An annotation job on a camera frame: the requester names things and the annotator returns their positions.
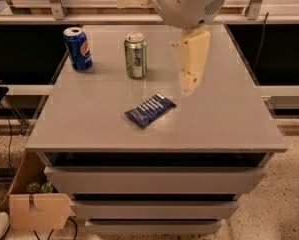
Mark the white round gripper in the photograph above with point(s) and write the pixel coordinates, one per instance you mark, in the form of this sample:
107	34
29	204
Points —
187	3

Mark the blue rxbar blueberry wrapper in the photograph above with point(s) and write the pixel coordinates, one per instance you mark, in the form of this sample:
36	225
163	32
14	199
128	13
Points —
150	110

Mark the green soda can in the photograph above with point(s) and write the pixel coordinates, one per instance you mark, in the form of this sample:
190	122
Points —
135	46

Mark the blue pepsi can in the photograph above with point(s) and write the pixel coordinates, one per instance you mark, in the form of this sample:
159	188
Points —
77	45

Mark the grey drawer cabinet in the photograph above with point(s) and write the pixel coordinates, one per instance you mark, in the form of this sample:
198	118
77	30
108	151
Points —
182	174

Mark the cardboard box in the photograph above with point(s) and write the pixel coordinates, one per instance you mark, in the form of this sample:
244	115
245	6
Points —
31	209

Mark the metal frame rail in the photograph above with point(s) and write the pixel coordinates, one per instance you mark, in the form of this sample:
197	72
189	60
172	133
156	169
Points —
34	12

